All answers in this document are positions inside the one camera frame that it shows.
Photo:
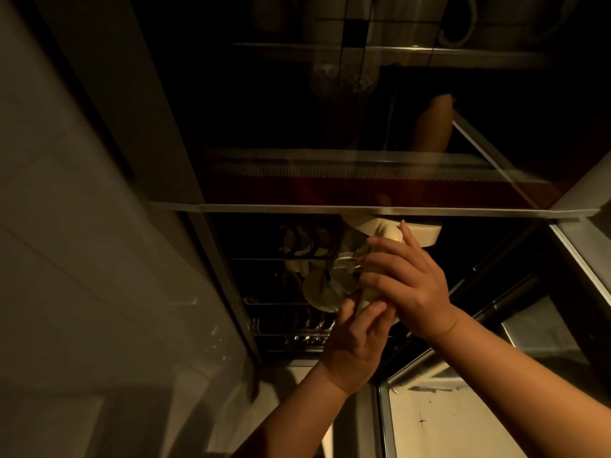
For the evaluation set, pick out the person's left hand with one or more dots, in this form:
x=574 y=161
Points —
x=351 y=350

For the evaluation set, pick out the person's right hand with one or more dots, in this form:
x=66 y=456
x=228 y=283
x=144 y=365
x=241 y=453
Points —
x=415 y=290

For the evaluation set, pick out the person's right little finger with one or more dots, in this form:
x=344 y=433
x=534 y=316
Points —
x=409 y=236

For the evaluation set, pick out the person's left thumb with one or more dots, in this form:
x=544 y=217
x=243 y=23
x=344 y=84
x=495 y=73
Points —
x=374 y=315

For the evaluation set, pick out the person's right forearm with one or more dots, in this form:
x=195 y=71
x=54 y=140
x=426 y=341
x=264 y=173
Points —
x=525 y=391

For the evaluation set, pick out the person's left forearm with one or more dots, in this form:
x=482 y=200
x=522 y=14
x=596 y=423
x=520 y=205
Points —
x=305 y=419

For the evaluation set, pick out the clear glass cup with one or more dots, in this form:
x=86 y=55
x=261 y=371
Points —
x=346 y=271

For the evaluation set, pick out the white bowl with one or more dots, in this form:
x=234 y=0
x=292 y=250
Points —
x=322 y=293

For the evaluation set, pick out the row of white plates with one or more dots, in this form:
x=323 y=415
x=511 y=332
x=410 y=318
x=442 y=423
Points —
x=305 y=240

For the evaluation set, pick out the white cabinet front panel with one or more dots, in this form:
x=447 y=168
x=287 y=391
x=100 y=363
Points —
x=444 y=424

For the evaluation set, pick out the dark glass cabinet door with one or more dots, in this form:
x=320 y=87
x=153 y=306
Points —
x=334 y=114

